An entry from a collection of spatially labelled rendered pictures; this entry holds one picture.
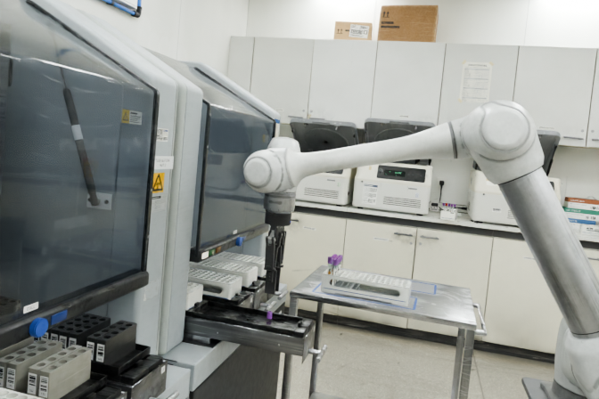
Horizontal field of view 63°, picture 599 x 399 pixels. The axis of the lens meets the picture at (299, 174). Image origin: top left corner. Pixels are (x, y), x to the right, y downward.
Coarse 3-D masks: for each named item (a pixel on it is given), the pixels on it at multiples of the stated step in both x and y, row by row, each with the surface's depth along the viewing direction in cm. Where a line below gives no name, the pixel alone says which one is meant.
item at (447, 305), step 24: (312, 288) 172; (432, 288) 187; (456, 288) 190; (384, 312) 157; (408, 312) 155; (432, 312) 157; (456, 312) 159; (480, 312) 174; (288, 360) 167; (312, 360) 208; (456, 360) 191; (288, 384) 167; (312, 384) 208; (456, 384) 192
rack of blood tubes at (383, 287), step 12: (324, 276) 168; (336, 276) 167; (348, 276) 168; (360, 276) 170; (372, 276) 171; (336, 288) 167; (348, 288) 168; (360, 288) 175; (372, 288) 173; (384, 288) 172; (396, 288) 161; (408, 288) 160; (384, 300) 163; (408, 300) 162
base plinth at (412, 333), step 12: (288, 312) 382; (300, 312) 380; (312, 312) 377; (348, 324) 370; (360, 324) 368; (372, 324) 366; (384, 324) 363; (408, 336) 359; (420, 336) 357; (432, 336) 355; (444, 336) 353; (480, 348) 347; (492, 348) 345; (504, 348) 343; (516, 348) 341; (540, 360) 337; (552, 360) 335
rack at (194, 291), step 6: (192, 282) 150; (192, 288) 145; (198, 288) 145; (186, 294) 139; (192, 294) 141; (198, 294) 145; (186, 300) 139; (192, 300) 142; (198, 300) 146; (186, 306) 140
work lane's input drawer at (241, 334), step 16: (208, 304) 149; (224, 304) 147; (192, 320) 137; (208, 320) 136; (224, 320) 136; (240, 320) 139; (256, 320) 140; (272, 320) 141; (288, 320) 142; (304, 320) 140; (208, 336) 136; (224, 336) 135; (240, 336) 134; (256, 336) 132; (272, 336) 131; (288, 336) 130; (304, 336) 131; (288, 352) 130; (304, 352) 130; (320, 352) 134
